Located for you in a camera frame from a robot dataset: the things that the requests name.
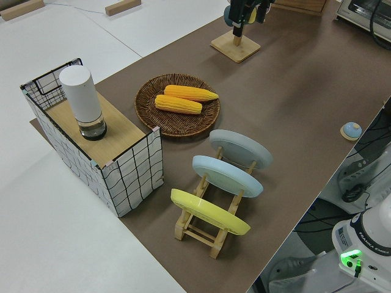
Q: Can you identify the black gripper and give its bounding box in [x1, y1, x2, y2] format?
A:
[229, 0, 273, 37]

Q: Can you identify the blue mug yellow inside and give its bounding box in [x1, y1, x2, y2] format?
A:
[223, 4, 258, 26]

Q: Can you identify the wooden mug rack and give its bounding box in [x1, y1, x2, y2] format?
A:
[210, 26, 261, 64]

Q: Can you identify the light wooden cabinet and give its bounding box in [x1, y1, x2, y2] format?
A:
[271, 0, 327, 16]

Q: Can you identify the brown table mat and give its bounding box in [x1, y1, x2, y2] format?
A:
[29, 0, 391, 293]

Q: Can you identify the yellow corn cob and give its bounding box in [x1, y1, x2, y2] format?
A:
[154, 94, 203, 115]
[163, 84, 220, 103]

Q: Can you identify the white toaster oven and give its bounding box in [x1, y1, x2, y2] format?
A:
[335, 0, 391, 38]

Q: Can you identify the brown wicker basket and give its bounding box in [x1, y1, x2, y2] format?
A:
[134, 73, 222, 139]

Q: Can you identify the grey plate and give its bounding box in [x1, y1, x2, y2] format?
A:
[208, 129, 274, 170]

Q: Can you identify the wooden block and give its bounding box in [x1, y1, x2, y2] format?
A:
[0, 0, 45, 21]
[104, 0, 142, 16]

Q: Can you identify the blue round bell button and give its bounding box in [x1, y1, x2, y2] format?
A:
[340, 121, 363, 142]

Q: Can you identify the light blue plate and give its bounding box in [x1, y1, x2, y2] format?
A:
[191, 154, 265, 199]

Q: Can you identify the white cylinder bottle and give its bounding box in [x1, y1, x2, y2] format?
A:
[58, 65, 108, 142]

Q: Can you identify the yellow plate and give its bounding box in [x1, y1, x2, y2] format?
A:
[170, 188, 252, 236]

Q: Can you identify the wooden plate rack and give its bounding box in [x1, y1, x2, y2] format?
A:
[174, 145, 258, 260]

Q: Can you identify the black hanging cable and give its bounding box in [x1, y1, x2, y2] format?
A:
[368, 0, 391, 53]

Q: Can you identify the wire grid wooden shelf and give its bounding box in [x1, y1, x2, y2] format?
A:
[20, 57, 164, 219]

